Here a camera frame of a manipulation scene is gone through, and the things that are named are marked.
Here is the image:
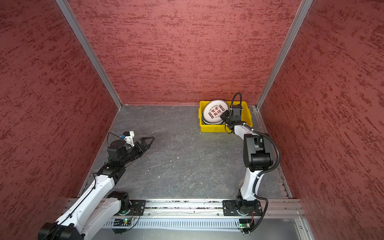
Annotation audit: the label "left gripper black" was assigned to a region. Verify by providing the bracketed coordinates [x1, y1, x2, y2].
[120, 137, 155, 165]

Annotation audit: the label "white plate red characters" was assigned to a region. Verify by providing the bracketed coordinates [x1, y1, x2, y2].
[202, 100, 229, 122]

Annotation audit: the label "green rim plate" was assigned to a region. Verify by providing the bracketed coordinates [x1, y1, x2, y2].
[202, 115, 224, 125]

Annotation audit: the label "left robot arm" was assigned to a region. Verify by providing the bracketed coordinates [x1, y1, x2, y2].
[38, 132, 155, 240]

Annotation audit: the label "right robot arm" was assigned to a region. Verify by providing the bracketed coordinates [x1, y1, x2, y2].
[221, 104, 273, 215]

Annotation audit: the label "yellow plastic bin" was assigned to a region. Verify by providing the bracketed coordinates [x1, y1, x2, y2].
[198, 100, 254, 133]

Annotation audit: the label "left circuit board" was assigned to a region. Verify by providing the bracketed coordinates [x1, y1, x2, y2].
[111, 219, 132, 235]

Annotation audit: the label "circuit board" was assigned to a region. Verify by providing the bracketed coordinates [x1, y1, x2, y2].
[238, 219, 255, 234]
[111, 219, 132, 235]

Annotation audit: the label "right circuit board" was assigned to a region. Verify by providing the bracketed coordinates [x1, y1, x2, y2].
[238, 219, 255, 234]

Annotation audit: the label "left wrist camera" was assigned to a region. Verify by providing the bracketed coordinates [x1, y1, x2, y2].
[122, 131, 135, 147]

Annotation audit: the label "thin black camera cable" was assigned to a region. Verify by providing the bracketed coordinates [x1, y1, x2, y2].
[106, 131, 125, 148]

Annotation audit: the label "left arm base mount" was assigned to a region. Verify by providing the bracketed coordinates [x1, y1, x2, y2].
[114, 200, 147, 217]

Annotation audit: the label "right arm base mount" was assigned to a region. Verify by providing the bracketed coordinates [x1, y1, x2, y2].
[222, 200, 263, 217]

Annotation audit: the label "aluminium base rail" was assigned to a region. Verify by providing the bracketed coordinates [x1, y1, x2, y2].
[49, 197, 316, 240]

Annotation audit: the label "black corrugated cable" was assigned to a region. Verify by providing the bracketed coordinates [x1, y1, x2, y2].
[229, 91, 281, 211]

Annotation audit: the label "aluminium corner post right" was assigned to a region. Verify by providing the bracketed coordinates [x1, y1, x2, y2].
[256, 0, 313, 111]

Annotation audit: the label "aluminium corner post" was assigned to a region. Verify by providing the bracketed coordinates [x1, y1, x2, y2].
[256, 0, 313, 111]
[56, 0, 124, 110]

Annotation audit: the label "aluminium corner post left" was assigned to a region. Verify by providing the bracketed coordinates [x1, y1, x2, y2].
[56, 0, 124, 110]

